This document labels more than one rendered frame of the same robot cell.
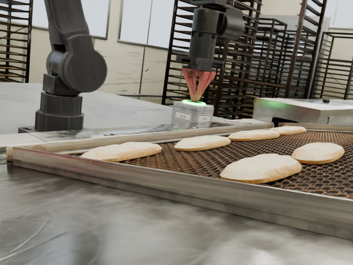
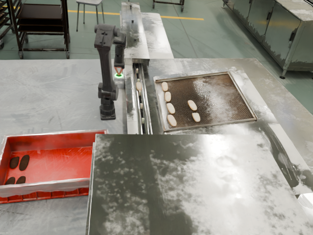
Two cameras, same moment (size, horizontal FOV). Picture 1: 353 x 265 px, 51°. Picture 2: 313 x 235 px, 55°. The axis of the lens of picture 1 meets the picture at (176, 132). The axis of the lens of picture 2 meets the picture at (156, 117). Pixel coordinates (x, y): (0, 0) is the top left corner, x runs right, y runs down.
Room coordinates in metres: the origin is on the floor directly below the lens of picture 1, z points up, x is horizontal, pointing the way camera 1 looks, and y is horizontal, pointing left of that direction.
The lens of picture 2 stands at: (-0.45, 1.09, 1.90)
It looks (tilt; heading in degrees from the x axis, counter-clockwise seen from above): 37 degrees down; 310
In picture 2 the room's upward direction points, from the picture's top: 7 degrees clockwise
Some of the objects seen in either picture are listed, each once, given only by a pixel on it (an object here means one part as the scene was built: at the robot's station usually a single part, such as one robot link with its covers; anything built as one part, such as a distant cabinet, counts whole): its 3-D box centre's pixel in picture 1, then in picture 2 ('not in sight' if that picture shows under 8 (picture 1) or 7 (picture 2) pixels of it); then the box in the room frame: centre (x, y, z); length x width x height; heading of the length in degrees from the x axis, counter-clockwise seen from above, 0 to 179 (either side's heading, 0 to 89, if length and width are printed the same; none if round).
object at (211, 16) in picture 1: (207, 22); (119, 49); (0.86, -0.04, 1.08); 0.07 x 0.06 x 0.07; 129
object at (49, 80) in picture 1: (73, 74); (107, 94); (0.68, 0.20, 0.94); 0.09 x 0.05 x 0.10; 129
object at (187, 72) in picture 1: (200, 81); (119, 67); (0.87, -0.04, 0.95); 0.07 x 0.07 x 0.09; 51
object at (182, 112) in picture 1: (191, 126); (119, 82); (0.86, -0.03, 0.84); 0.08 x 0.08 x 0.11; 51
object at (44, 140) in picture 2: not in sight; (57, 162); (0.46, 0.66, 0.87); 0.49 x 0.34 x 0.10; 56
